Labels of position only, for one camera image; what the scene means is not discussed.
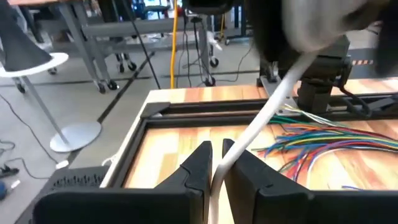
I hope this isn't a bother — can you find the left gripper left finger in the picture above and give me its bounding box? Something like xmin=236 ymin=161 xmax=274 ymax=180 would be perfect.
xmin=32 ymin=141 xmax=213 ymax=224

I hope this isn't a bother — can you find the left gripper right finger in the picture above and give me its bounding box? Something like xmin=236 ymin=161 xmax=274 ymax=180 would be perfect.
xmin=222 ymin=138 xmax=398 ymax=224

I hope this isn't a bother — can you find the black cable spool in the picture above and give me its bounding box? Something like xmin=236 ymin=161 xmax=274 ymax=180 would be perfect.
xmin=248 ymin=0 xmax=398 ymax=77

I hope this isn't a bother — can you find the thin black slanted pole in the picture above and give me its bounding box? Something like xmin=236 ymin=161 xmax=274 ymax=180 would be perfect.
xmin=122 ymin=0 xmax=162 ymax=90

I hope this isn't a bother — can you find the white round stand base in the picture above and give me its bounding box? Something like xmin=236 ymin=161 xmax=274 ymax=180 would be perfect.
xmin=0 ymin=52 xmax=70 ymax=78

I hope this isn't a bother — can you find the wooden table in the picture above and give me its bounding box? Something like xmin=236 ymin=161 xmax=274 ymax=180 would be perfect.
xmin=9 ymin=0 xmax=218 ymax=94

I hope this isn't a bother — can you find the floor stand with round base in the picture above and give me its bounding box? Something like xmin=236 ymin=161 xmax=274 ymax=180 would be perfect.
xmin=0 ymin=0 xmax=103 ymax=154

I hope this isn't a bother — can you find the white looped cable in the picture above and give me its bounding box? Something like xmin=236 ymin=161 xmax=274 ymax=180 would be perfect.
xmin=101 ymin=152 xmax=121 ymax=167

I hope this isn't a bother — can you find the bundle of coloured wires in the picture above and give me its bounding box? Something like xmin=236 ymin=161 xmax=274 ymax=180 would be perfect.
xmin=251 ymin=104 xmax=398 ymax=191

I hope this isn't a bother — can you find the black floor cable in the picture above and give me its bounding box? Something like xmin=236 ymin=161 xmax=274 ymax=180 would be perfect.
xmin=0 ymin=93 xmax=63 ymax=181

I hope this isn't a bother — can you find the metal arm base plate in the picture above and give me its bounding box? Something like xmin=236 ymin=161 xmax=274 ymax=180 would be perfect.
xmin=259 ymin=76 xmax=301 ymax=110

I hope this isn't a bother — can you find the yellow cable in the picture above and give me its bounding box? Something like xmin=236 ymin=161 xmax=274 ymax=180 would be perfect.
xmin=169 ymin=0 xmax=180 ymax=90

